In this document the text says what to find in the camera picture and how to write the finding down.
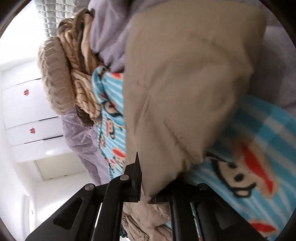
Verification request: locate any beige puffer jacket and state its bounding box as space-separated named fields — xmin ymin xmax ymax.
xmin=122 ymin=1 xmax=266 ymax=240

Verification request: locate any blue monkey print blanket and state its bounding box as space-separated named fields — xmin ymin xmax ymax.
xmin=91 ymin=66 xmax=295 ymax=240

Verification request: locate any white wardrobe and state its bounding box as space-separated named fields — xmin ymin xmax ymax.
xmin=1 ymin=61 xmax=71 ymax=163

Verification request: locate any beige knit round cushion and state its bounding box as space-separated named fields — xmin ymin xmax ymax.
xmin=38 ymin=37 xmax=76 ymax=115

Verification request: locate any lavender fleece blanket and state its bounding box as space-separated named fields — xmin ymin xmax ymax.
xmin=60 ymin=1 xmax=295 ymax=185

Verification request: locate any grey quilted headboard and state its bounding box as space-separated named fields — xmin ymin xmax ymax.
xmin=34 ymin=0 xmax=85 ymax=37

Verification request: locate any tan cable knit sweater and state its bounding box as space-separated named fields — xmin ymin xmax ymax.
xmin=57 ymin=8 xmax=102 ymax=127

